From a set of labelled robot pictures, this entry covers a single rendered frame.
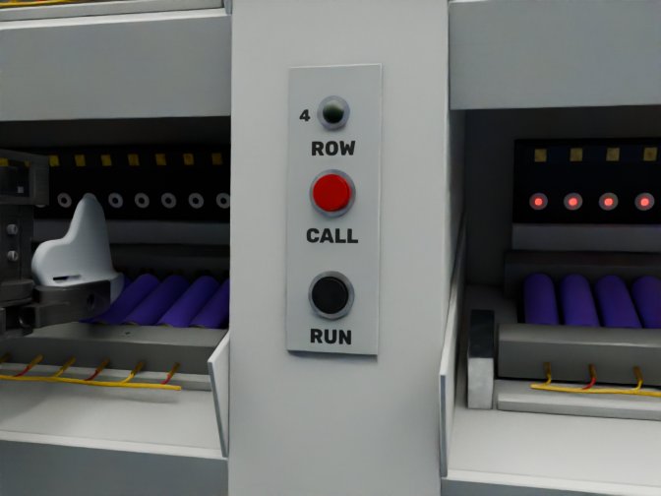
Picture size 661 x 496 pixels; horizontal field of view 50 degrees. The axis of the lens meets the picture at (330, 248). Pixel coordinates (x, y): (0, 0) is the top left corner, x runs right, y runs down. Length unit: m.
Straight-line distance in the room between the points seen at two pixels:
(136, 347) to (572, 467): 0.22
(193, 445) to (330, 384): 0.07
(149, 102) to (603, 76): 0.20
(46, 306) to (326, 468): 0.14
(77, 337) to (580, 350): 0.26
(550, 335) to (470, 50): 0.15
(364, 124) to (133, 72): 0.12
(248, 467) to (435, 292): 0.11
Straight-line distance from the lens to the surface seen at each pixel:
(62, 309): 0.35
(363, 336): 0.30
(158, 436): 0.36
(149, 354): 0.39
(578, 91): 0.32
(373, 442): 0.31
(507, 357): 0.37
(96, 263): 0.40
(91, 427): 0.37
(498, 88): 0.31
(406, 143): 0.30
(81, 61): 0.37
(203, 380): 0.38
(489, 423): 0.34
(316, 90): 0.31
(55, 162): 0.54
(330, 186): 0.30
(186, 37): 0.34
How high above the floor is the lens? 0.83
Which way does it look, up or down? 1 degrees down
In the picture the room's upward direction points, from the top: 1 degrees clockwise
